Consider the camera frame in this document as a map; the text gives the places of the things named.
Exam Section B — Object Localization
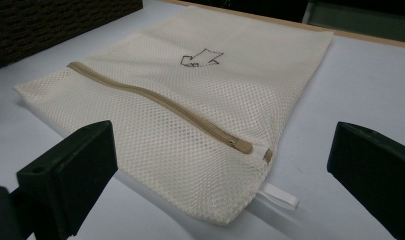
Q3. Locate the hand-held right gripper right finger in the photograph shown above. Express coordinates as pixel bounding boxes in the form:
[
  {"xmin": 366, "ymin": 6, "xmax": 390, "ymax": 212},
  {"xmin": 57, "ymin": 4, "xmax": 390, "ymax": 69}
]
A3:
[{"xmin": 326, "ymin": 121, "xmax": 405, "ymax": 240}]

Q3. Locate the brown wicker basket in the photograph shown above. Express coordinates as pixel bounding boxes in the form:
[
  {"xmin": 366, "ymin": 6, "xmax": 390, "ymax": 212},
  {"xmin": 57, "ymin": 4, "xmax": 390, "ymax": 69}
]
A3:
[{"xmin": 0, "ymin": 0, "xmax": 144, "ymax": 73}]

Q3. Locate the cream mesh laundry bag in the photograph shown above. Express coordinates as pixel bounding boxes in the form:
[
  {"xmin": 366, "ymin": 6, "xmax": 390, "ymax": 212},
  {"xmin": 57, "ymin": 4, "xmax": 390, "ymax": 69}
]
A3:
[{"xmin": 13, "ymin": 4, "xmax": 335, "ymax": 226}]

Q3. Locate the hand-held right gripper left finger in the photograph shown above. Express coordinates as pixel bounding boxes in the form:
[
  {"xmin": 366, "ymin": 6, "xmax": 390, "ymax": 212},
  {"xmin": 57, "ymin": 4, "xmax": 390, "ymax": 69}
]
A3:
[{"xmin": 16, "ymin": 120, "xmax": 119, "ymax": 240}]

